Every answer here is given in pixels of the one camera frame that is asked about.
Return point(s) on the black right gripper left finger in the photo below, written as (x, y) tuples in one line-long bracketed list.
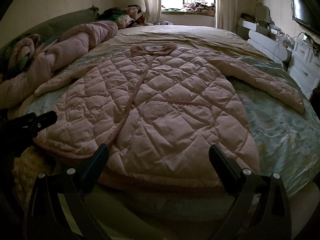
[(45, 215)]

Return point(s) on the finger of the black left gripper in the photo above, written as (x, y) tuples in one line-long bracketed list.
[(18, 133)]

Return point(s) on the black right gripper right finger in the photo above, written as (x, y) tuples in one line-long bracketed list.
[(260, 209)]

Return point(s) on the pink quilted coat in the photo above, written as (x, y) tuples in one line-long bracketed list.
[(159, 111)]

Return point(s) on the clothes pile beside bed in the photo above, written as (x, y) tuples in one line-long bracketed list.
[(128, 17)]

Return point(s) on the floral folded blanket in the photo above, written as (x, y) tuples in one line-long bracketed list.
[(18, 55)]

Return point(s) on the floral bed sheet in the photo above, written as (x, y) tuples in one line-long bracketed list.
[(287, 141)]

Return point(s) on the pink rolled duvet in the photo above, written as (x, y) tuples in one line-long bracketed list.
[(73, 44)]

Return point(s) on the green padded headboard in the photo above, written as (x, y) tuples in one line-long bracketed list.
[(52, 27)]

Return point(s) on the white drawer cabinet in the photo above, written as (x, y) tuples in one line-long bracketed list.
[(304, 66)]

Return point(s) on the white dressing table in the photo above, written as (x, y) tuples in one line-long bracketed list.
[(257, 36)]

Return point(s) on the stuffed toys on windowsill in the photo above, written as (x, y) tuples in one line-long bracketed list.
[(200, 8)]

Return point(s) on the right cream curtain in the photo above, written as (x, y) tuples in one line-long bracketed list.
[(226, 14)]

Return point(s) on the black wall television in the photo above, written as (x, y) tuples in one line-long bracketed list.
[(304, 16)]

